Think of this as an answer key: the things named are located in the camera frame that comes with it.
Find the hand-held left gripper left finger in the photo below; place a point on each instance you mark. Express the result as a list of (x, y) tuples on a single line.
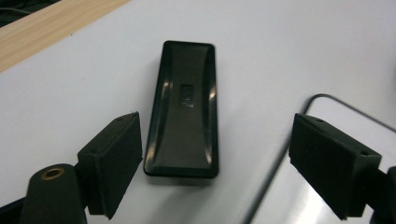
[(112, 161)]

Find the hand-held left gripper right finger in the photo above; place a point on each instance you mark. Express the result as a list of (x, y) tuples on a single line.
[(333, 165)]

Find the small black-rimmed whiteboard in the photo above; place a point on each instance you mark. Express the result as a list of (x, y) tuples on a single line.
[(299, 199)]

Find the black whiteboard eraser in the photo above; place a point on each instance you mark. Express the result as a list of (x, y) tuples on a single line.
[(183, 130)]

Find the light wooden table edge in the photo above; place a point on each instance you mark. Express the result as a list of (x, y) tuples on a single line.
[(40, 34)]

